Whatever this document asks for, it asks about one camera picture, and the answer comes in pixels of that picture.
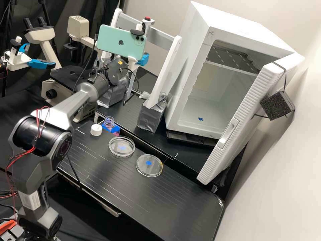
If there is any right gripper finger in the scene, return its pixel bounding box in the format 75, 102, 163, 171
138, 53, 150, 67

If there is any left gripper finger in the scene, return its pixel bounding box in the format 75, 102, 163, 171
18, 43, 31, 55
27, 59, 56, 70

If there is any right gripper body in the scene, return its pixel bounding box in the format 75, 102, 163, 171
96, 51, 120, 66

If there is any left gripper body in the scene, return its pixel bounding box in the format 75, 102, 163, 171
2, 49, 32, 72

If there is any pipette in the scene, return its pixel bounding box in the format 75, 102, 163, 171
123, 16, 155, 104

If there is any white pipette stand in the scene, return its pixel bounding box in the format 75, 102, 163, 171
97, 7, 183, 133

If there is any left phone holder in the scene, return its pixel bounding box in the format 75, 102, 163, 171
9, 36, 23, 57

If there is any cream microscope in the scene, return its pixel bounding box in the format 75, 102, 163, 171
23, 15, 113, 124

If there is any small bottle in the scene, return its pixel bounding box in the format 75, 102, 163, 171
104, 115, 115, 130

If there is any blue bottle holder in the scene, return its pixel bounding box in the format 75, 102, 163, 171
100, 120, 121, 134

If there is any white cap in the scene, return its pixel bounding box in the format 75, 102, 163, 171
90, 124, 103, 136

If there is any white incubator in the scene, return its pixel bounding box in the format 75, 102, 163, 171
164, 1, 305, 140

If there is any petri dish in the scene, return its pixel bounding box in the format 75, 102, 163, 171
108, 136, 136, 158

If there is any black tray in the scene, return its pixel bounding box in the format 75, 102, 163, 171
165, 130, 219, 148

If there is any black platform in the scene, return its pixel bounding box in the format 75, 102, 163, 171
96, 66, 214, 178
56, 123, 224, 241

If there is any petri dish lid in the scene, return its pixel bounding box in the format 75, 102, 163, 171
135, 154, 164, 178

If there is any incubator door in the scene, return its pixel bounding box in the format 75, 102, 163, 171
196, 54, 305, 185

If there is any black cable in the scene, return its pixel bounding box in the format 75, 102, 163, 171
85, 34, 99, 85

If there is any right wrist camera phone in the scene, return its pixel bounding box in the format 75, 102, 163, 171
96, 24, 148, 61

